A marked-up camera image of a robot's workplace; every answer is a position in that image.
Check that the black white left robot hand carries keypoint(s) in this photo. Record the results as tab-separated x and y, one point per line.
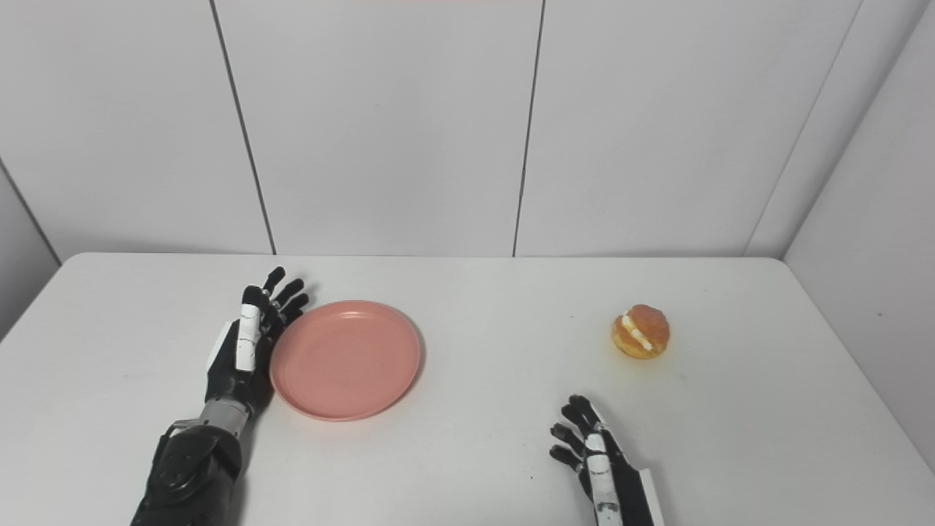
241	365

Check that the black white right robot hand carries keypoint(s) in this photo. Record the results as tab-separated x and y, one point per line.
606	482

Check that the pink round plate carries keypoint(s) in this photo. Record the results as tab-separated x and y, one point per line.
347	361

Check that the cream puff pastry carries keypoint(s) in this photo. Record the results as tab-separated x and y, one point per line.
641	332

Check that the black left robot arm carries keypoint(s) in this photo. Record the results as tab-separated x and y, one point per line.
190	475

